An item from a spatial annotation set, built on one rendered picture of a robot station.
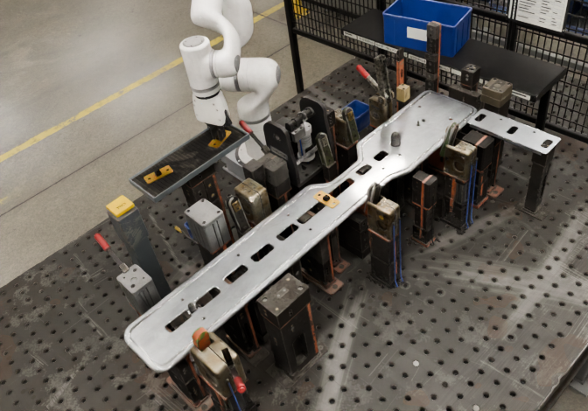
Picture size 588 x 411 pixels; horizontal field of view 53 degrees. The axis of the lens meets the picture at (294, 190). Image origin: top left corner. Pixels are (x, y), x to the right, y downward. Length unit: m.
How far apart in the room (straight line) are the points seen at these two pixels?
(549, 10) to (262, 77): 1.02
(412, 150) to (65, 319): 1.29
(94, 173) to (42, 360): 1.98
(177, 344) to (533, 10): 1.65
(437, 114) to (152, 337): 1.20
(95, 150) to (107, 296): 2.04
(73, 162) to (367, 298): 2.59
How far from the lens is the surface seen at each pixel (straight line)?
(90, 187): 3.82
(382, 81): 2.08
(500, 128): 2.10
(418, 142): 2.03
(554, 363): 1.88
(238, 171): 2.39
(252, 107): 2.18
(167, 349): 1.59
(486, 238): 2.14
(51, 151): 4.26
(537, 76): 2.32
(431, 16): 2.55
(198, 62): 1.69
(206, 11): 1.75
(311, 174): 1.98
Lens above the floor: 2.27
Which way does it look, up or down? 43 degrees down
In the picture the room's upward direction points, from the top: 10 degrees counter-clockwise
